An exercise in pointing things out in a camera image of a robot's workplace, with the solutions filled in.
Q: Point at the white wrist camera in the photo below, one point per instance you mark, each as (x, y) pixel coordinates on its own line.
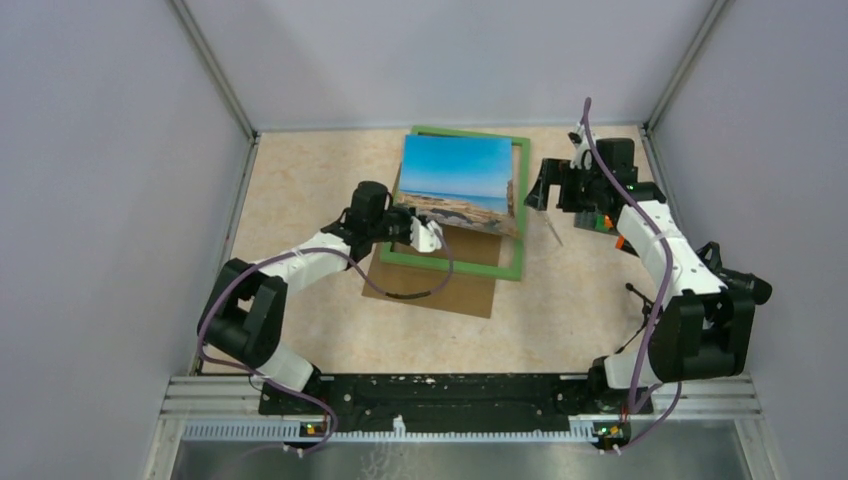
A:
(426, 235)
(582, 139)

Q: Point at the clear handle screwdriver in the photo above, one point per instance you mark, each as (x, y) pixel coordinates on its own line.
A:
(544, 215)

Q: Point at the black camera on tripod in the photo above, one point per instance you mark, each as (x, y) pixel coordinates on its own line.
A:
(759, 290)

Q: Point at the orange plastic piece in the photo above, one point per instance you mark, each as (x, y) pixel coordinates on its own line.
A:
(617, 238)

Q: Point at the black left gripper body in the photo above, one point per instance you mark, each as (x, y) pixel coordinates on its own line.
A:
(393, 225)

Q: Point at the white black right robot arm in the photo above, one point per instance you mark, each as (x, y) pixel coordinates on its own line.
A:
(700, 322)

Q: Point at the green wooden picture frame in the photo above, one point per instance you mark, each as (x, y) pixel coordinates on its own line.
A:
(512, 249)

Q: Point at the beach landscape photo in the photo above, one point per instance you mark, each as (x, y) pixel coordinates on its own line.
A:
(465, 182)

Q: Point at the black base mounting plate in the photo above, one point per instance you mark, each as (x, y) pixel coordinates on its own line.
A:
(450, 403)

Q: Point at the grey building brick plate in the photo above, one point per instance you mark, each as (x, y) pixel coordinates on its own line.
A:
(587, 221)

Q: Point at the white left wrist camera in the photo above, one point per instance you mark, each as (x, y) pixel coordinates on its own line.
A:
(426, 235)

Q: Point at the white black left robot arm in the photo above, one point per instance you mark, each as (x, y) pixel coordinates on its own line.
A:
(243, 317)

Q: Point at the brown frame backing board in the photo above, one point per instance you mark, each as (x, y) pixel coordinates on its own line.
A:
(465, 294)

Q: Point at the green building brick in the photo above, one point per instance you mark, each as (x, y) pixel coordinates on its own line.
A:
(603, 224)

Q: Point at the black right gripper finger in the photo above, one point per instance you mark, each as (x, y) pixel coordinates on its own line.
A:
(552, 172)
(538, 196)

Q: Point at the aluminium front rail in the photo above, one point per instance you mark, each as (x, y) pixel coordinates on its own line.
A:
(210, 426)

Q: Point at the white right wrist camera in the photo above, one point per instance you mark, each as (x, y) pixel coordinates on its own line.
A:
(582, 139)

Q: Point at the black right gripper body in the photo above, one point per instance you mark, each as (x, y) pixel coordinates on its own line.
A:
(580, 190)

